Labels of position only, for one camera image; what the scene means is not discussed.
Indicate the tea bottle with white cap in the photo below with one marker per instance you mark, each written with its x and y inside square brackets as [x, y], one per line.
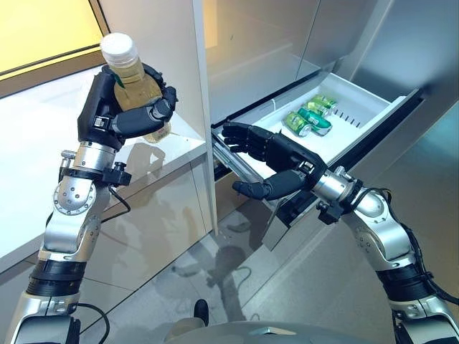
[134, 86]

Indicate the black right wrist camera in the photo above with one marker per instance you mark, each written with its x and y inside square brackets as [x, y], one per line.
[330, 213]

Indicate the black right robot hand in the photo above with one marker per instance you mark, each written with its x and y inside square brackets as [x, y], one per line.
[287, 154]

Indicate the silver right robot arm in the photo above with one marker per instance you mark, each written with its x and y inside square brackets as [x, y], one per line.
[383, 236]

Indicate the stainless steel fridge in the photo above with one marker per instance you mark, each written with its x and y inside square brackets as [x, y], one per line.
[258, 43]

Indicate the tall grey cabinet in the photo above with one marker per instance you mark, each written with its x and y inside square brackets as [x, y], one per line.
[412, 43]

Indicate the fridge drawer with white bin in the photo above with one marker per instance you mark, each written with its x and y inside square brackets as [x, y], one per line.
[351, 96]

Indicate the light green drink can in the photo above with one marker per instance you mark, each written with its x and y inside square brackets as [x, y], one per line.
[315, 106]
[326, 101]
[295, 122]

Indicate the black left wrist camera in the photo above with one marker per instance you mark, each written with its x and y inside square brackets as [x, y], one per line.
[116, 175]

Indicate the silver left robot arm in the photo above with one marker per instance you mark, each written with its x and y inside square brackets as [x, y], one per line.
[71, 215]

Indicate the steel fridge drawer front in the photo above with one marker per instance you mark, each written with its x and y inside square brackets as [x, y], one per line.
[236, 200]

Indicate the white counter cabinet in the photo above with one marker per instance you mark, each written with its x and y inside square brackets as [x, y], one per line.
[36, 143]

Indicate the yellow lit window panel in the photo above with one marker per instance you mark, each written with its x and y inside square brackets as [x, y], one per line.
[43, 32]

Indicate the grey robot torso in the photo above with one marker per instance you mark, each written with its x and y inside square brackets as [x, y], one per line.
[258, 335]

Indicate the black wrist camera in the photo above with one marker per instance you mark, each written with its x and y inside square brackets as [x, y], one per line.
[330, 213]
[116, 175]

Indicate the robot left leg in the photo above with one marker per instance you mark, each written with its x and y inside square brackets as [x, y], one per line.
[201, 311]

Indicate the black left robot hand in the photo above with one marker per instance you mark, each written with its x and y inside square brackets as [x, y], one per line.
[100, 118]

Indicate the dark green drink can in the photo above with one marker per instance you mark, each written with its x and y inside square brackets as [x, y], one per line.
[317, 122]

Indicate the tall white side panel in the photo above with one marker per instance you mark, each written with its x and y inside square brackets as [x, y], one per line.
[154, 53]

